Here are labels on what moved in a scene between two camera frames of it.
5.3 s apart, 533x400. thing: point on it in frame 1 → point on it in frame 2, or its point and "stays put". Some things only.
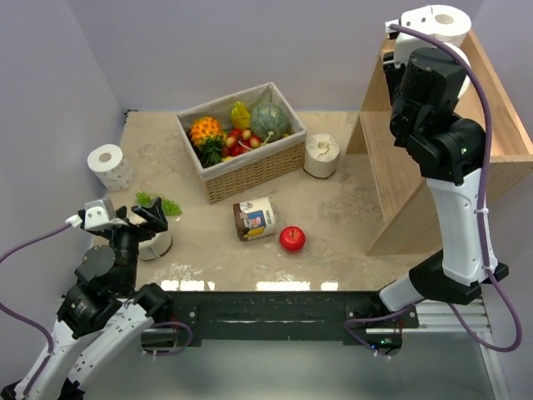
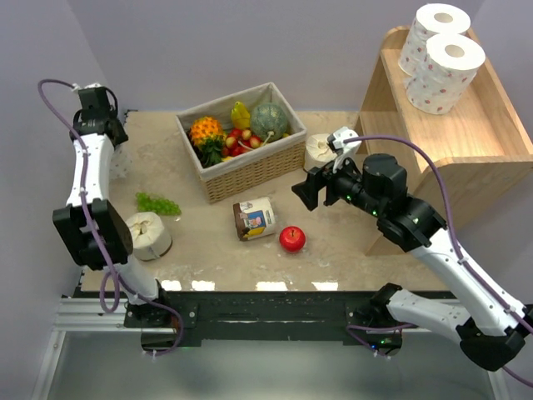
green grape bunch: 147,199 stays put
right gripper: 394,74 → 309,189
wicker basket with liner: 250,168 stays put
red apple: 292,238 stays put
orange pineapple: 207,137 stays put
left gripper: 155,215 → 124,136
